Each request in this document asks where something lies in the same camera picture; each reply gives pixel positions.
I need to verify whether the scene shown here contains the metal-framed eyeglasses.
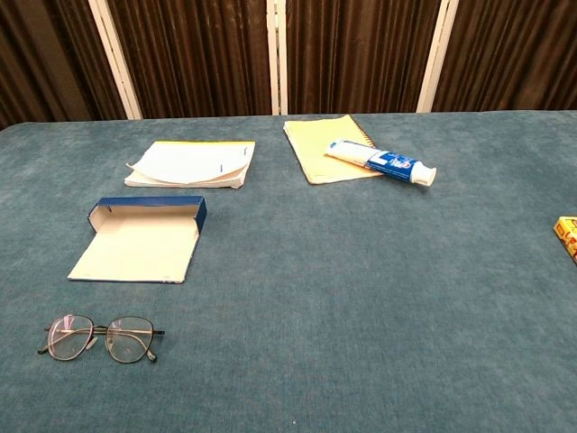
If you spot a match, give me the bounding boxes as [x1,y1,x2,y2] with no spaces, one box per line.
[37,314,166,364]

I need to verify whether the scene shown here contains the blue glasses case, white lining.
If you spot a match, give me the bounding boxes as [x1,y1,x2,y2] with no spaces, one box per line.
[67,195,208,285]

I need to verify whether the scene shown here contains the yellow spiral notebook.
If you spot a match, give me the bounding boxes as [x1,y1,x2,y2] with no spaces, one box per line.
[282,114,384,186]

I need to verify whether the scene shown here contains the blue table cloth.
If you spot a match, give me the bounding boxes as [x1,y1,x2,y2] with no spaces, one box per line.
[0,110,577,433]

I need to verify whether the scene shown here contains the white and blue toothpaste tube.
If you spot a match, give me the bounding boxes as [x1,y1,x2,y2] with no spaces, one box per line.
[324,138,438,187]

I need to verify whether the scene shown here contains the white notepad with yellow binding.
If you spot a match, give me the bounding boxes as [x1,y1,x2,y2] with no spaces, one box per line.
[124,140,257,189]

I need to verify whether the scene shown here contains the yellow snack box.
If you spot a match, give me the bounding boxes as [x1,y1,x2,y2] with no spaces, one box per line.
[553,216,577,264]

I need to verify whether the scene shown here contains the brown screen panel, white frame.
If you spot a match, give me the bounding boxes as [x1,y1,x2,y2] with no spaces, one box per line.
[417,0,577,114]
[266,0,459,116]
[0,0,143,130]
[88,0,283,121]

